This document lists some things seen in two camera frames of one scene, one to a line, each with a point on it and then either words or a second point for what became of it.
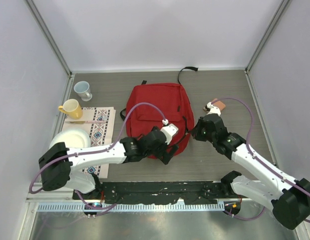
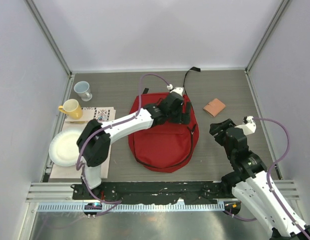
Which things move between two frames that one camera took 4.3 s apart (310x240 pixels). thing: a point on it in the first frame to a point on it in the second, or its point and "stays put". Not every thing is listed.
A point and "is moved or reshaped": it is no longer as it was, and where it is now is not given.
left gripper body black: (161, 153) to (178, 117)
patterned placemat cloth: (99, 123) stays put
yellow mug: (71, 107) stays put
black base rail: (158, 193) stays put
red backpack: (172, 100) is moved or reshaped
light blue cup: (82, 88) stays put
